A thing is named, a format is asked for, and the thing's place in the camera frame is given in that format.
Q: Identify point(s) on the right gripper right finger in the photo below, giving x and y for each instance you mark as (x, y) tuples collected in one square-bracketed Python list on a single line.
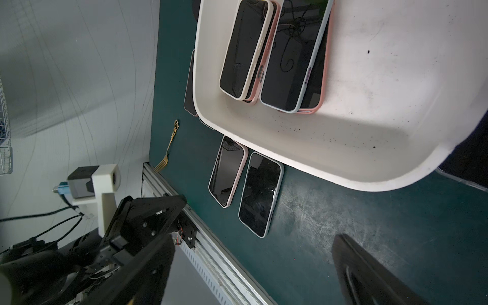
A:
[(364, 280)]

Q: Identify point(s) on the white wire basket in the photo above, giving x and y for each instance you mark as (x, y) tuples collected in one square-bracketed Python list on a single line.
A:
[(6, 147)]

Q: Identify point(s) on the gold fork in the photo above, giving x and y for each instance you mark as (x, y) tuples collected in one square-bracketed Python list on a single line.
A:
[(164, 162)]

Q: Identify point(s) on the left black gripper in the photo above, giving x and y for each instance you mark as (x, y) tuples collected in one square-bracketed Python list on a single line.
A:
[(39, 272)]

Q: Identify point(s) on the large phone pink case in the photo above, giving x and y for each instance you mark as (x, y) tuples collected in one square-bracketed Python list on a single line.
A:
[(315, 92)]

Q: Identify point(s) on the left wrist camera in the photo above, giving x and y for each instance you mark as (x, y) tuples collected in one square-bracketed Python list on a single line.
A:
[(91, 191)]

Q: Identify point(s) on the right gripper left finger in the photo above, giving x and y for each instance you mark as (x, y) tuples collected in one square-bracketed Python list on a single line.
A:
[(143, 280)]

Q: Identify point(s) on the aluminium front rail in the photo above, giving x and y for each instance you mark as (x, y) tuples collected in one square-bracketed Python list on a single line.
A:
[(225, 277)]

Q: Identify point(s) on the white plastic storage box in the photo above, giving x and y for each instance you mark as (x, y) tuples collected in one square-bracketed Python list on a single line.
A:
[(406, 84)]

